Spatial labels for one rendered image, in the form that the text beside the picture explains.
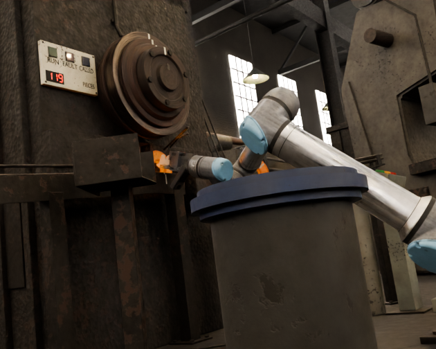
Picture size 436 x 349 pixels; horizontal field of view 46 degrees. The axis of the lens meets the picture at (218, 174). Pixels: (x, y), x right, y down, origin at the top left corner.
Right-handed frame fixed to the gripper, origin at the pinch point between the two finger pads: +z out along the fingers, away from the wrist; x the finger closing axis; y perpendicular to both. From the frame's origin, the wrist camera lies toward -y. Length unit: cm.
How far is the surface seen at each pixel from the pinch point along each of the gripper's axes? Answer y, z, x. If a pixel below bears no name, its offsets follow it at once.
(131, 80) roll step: 33.8, 4.1, 17.4
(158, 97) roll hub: 28.7, -3.3, 8.6
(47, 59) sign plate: 36, 22, 45
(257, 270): -12, -114, 91
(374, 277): -37, -78, -60
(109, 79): 33.0, 10.8, 23.2
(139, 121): 17.8, 2.1, 12.4
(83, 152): 3, -29, 63
